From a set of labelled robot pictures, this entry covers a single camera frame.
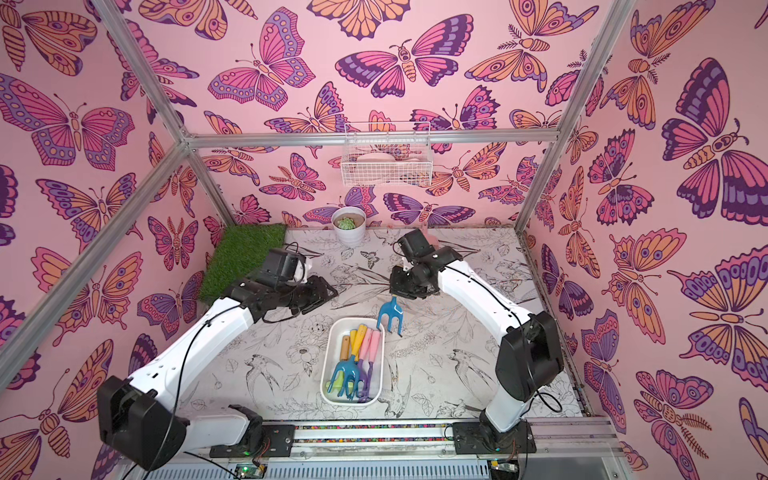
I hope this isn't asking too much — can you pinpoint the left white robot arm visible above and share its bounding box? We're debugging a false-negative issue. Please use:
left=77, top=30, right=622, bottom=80
left=97, top=275, right=338, bottom=472

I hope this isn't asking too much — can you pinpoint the purple rake pink handle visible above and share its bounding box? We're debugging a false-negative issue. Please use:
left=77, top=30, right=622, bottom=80
left=357, top=329, right=373, bottom=403

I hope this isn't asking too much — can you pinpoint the blue fork yellow handle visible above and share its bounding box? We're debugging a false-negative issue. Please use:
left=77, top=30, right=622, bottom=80
left=346, top=330, right=359, bottom=400

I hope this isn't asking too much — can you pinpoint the white plastic storage box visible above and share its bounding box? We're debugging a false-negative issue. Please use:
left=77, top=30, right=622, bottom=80
left=320, top=317, right=385, bottom=407

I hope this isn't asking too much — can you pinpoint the blue rake yellow handle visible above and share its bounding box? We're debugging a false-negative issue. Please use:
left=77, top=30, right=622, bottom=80
left=328, top=324, right=368, bottom=401

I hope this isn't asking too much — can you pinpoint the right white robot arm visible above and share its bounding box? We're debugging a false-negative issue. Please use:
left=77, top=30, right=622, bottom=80
left=389, top=237, right=564, bottom=452

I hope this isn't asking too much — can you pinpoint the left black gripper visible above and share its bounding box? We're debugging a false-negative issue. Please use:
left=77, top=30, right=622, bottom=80
left=278, top=276, right=340, bottom=315

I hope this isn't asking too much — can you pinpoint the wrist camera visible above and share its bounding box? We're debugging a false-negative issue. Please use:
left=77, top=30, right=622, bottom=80
left=396, top=229, right=436, bottom=263
left=255, top=248, right=309, bottom=290

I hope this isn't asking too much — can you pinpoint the purple fork pink handle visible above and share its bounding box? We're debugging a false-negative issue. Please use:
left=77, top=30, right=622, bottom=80
left=363, top=329, right=382, bottom=400

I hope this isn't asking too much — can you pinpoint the white wire wall basket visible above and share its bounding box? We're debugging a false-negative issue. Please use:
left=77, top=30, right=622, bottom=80
left=338, top=121, right=434, bottom=187

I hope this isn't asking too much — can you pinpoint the green succulent plant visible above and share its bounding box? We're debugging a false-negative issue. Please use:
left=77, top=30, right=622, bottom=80
left=335, top=217, right=357, bottom=230

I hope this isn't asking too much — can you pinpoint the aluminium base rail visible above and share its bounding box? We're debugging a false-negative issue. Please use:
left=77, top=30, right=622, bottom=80
left=149, top=418, right=633, bottom=479

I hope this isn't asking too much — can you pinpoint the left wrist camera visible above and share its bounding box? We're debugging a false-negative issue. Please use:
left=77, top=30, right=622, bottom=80
left=255, top=248, right=309, bottom=290

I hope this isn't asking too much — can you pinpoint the blue shovel yellow handle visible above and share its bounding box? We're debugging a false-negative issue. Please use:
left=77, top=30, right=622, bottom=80
left=376, top=296, right=404, bottom=336

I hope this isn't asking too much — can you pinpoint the green rake wooden handle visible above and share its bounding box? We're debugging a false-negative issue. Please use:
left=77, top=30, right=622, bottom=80
left=326, top=335, right=350, bottom=394

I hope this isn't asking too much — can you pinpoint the green artificial grass mat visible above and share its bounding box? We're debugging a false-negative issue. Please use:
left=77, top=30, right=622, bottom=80
left=198, top=224, right=287, bottom=305

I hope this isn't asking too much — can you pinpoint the white plant pot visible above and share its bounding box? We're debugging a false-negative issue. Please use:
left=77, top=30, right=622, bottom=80
left=331, top=206, right=366, bottom=248

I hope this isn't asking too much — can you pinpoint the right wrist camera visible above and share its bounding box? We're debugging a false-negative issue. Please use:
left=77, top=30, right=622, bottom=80
left=396, top=229, right=436, bottom=263

